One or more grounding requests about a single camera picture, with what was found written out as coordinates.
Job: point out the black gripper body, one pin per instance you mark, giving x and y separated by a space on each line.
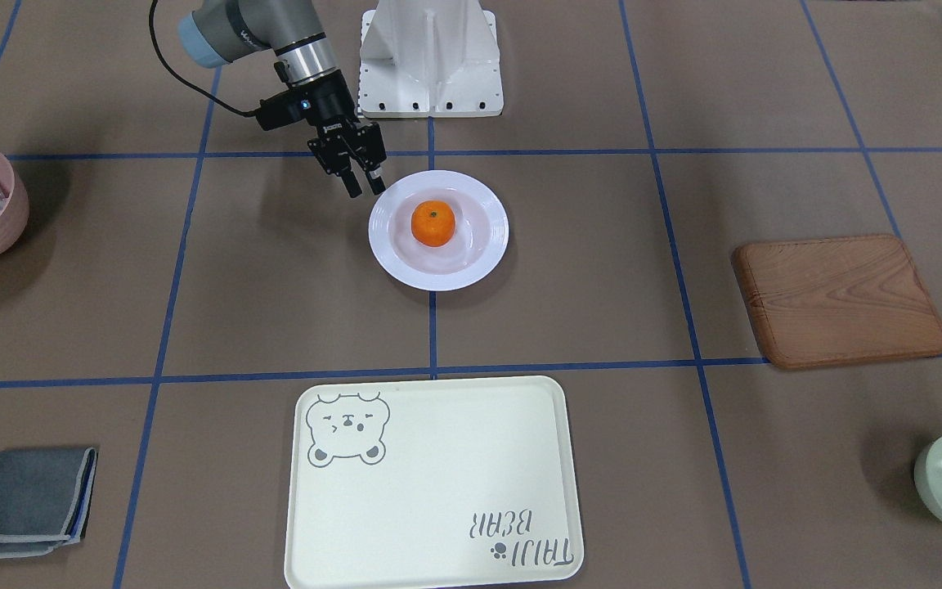
334 102

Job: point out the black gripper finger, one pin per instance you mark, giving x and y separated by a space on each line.
374 175
351 182

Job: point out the orange fruit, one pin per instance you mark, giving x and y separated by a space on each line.
433 223

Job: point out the white round plate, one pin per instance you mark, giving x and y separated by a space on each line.
480 240

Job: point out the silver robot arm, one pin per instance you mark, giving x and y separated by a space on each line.
222 32

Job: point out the cream bear tray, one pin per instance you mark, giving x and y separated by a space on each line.
433 483

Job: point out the folded grey cloth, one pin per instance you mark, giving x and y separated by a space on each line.
45 499

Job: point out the brown wooden cutting board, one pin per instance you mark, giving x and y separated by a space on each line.
836 301

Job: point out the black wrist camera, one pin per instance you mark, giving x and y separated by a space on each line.
287 107

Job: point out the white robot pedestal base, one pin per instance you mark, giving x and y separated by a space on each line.
429 59

